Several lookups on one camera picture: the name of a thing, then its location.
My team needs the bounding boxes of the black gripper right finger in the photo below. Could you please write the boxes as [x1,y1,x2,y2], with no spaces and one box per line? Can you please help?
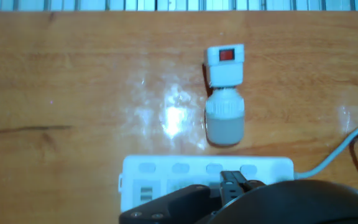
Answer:
[219,170,267,206]

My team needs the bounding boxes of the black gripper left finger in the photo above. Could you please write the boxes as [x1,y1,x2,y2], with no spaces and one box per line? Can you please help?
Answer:
[119,183,223,224]

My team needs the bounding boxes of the white bulb holder with bulb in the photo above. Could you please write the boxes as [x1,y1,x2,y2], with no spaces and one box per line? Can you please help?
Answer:
[203,43,246,147]

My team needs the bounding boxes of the white power strip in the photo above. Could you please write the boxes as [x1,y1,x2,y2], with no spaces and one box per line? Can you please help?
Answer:
[118,154,295,215]

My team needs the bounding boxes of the brown wooden board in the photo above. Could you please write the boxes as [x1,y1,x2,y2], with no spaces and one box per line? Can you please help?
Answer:
[0,11,358,224]

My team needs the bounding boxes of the grey power strip cable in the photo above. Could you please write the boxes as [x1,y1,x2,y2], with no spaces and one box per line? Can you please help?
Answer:
[293,114,358,180]

